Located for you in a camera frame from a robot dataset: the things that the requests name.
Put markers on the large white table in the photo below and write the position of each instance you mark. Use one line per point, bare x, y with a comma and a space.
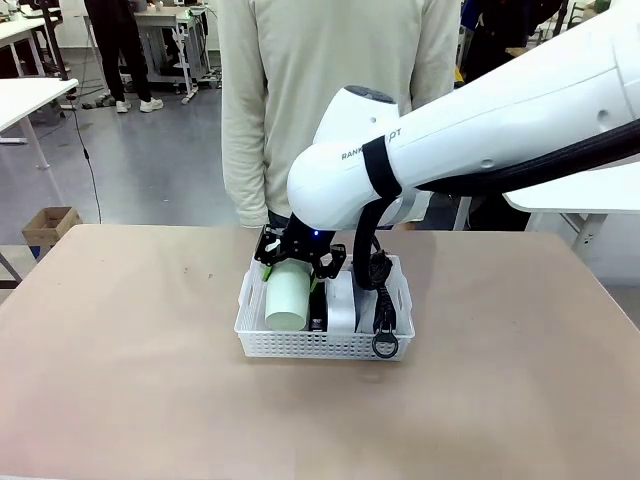
575, 195

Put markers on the white rectangular box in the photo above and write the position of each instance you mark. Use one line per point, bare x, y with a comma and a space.
340, 305

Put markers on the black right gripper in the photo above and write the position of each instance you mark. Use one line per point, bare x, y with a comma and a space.
302, 242

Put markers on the person in black clothes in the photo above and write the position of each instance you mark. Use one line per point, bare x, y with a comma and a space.
125, 50

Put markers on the person in cream sweater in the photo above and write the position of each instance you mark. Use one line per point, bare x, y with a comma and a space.
300, 60

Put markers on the person in dark clothes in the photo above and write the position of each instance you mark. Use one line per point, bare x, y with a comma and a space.
495, 35

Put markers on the white workbench cart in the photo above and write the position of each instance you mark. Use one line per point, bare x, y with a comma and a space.
167, 30

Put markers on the white desk with black clamp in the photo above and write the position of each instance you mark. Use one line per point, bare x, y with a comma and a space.
20, 30

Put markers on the black stapler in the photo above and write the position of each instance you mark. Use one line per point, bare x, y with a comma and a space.
317, 312

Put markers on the grey pouch with black zipper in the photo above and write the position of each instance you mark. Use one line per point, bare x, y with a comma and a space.
385, 320

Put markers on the white desk with white legs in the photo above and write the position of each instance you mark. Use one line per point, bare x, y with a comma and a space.
25, 97

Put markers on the white perforated plastic basket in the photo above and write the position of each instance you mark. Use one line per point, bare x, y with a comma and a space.
280, 345

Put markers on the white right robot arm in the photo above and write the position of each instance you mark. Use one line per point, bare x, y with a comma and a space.
500, 115

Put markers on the small cardboard box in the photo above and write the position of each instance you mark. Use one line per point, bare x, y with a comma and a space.
50, 225

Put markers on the pale green cylinder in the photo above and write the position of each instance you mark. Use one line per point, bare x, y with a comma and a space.
287, 300

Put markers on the person's right forearm cream sleeve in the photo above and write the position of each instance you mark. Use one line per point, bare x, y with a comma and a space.
245, 170

